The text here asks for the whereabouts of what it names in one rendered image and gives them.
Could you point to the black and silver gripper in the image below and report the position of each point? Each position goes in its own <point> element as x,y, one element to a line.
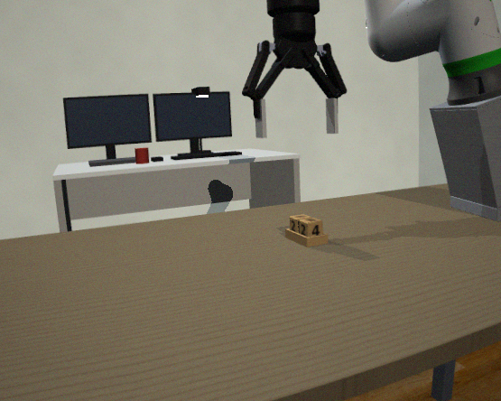
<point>294,46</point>

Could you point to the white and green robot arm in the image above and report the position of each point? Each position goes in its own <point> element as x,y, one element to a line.
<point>464,32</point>

